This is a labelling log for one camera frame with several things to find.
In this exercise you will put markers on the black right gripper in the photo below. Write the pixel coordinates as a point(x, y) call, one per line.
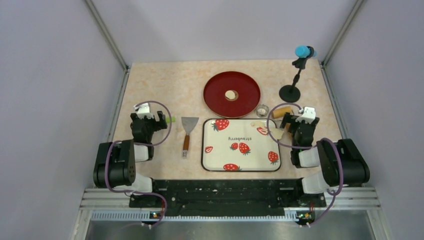
point(290, 119)

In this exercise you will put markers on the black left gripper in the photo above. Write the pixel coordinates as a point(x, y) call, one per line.
point(158, 124)

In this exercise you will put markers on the dough trimming scrap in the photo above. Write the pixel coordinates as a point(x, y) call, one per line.
point(258, 124)
point(277, 133)

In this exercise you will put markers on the wooden dough roller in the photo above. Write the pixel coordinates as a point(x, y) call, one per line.
point(281, 112)

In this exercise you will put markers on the metal dough scraper wooden handle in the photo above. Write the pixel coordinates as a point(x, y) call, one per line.
point(188, 124)

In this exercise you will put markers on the red round lacquer plate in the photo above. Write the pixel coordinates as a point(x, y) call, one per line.
point(247, 88)

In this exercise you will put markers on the strawberry print rectangular tray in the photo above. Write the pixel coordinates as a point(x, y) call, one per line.
point(233, 145)

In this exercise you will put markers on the white dough lump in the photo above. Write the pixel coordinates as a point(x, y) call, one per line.
point(231, 95)

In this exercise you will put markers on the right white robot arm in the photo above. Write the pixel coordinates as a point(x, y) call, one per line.
point(340, 163)

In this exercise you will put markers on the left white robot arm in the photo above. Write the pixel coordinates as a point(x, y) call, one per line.
point(115, 164)

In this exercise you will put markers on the green rectangular block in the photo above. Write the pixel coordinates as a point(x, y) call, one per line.
point(170, 119)

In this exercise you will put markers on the blue microphone on stand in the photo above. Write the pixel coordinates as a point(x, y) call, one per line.
point(290, 93)

